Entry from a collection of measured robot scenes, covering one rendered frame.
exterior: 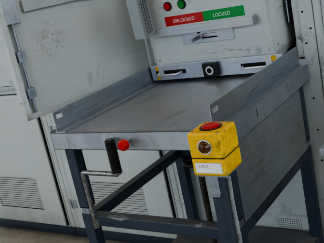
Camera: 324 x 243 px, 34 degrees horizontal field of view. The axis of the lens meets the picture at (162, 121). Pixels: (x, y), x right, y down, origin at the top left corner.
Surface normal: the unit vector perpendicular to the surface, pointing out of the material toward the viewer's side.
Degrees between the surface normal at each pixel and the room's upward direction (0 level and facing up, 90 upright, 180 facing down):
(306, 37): 90
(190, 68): 94
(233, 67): 94
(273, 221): 90
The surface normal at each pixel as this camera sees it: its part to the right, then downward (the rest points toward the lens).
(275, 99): 0.83, -0.02
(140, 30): -0.51, 0.39
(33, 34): 0.67, 0.06
